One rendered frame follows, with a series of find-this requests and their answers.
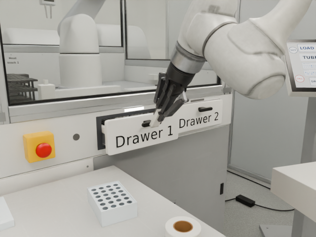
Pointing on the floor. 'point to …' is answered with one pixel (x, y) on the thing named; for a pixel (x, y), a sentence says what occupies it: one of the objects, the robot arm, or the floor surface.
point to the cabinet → (158, 172)
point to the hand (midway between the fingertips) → (157, 118)
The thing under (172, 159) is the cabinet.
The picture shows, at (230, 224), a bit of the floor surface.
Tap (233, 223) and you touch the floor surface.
